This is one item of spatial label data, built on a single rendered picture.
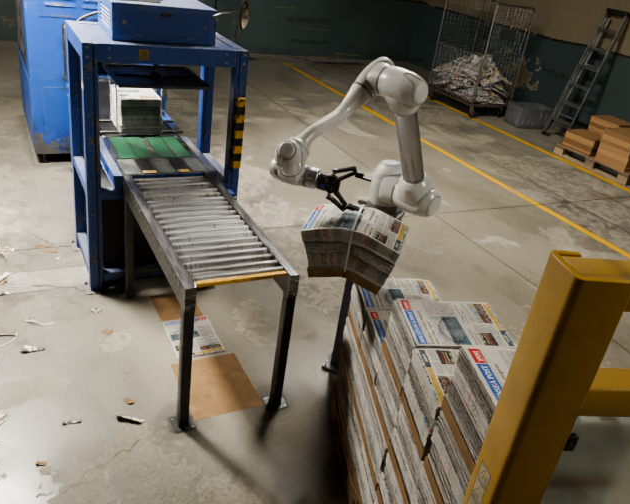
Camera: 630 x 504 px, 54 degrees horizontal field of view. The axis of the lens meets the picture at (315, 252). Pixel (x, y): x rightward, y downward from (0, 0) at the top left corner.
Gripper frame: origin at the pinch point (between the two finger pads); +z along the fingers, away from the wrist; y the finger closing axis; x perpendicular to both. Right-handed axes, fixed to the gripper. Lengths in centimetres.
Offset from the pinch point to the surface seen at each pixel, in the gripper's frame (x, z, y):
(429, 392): 85, 42, 20
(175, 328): -44, -93, 138
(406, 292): -11, 29, 45
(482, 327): 43, 57, 18
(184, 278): 21, -66, 55
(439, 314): 41, 41, 19
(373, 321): 20, 19, 45
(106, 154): -98, -176, 67
